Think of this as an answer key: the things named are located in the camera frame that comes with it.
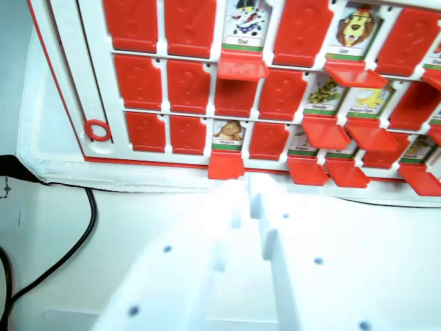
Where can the red flap with question mark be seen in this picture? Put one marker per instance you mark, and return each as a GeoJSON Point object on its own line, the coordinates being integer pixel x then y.
{"type": "Point", "coordinates": [187, 86]}

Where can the white stitched mat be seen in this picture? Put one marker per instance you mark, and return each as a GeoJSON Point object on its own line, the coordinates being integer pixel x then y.
{"type": "Point", "coordinates": [51, 172]}

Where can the printed paper sheet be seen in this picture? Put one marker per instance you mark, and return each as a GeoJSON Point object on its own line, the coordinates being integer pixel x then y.
{"type": "Point", "coordinates": [7, 203]}

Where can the red and white game board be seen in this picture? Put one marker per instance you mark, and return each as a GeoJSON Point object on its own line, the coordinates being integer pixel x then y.
{"type": "Point", "coordinates": [103, 86]}

